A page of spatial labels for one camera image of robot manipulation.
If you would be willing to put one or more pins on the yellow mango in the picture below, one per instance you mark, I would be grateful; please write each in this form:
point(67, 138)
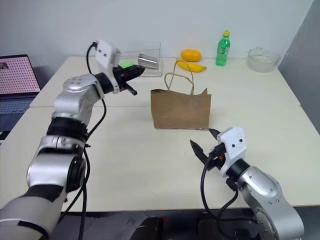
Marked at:
point(191, 55)

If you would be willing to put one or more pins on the yellow banana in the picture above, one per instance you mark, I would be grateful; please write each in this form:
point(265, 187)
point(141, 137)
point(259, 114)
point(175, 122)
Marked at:
point(191, 66)

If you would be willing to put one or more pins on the laptop with pink screen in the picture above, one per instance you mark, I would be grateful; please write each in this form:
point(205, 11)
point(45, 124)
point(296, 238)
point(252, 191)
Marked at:
point(15, 75)

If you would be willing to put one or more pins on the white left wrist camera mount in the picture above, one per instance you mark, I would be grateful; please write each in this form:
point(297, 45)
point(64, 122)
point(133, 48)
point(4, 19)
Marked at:
point(106, 53)

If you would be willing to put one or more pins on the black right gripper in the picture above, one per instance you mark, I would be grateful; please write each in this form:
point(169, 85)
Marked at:
point(215, 157)

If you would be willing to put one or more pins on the green small item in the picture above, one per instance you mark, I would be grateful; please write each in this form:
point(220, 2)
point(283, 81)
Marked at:
point(125, 64)

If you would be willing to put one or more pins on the green plastic bottle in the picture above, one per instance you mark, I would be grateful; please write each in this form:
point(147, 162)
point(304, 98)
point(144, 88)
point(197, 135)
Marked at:
point(223, 51)

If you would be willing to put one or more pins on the clear plastic box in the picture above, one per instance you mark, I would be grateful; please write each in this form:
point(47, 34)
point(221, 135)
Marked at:
point(152, 50)

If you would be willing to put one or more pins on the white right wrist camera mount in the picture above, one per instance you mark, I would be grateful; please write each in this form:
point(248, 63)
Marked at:
point(233, 145)

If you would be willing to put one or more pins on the brown paper bag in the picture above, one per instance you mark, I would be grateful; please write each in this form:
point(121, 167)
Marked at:
point(180, 110)

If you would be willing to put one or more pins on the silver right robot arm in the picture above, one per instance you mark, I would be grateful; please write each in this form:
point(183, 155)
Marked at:
point(262, 187)

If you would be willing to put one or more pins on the silver metal can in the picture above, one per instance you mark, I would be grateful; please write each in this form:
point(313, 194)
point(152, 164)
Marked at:
point(148, 61)

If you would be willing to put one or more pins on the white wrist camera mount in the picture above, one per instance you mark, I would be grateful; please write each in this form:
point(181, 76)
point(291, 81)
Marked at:
point(233, 145)
point(106, 53)

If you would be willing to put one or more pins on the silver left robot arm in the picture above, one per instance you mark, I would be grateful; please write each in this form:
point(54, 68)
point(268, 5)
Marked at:
point(75, 100)

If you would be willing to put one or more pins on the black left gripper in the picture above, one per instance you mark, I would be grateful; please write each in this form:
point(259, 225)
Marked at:
point(122, 73)

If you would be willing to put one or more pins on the clear glass bowl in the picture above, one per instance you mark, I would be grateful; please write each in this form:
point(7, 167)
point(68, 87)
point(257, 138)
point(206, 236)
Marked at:
point(263, 61)

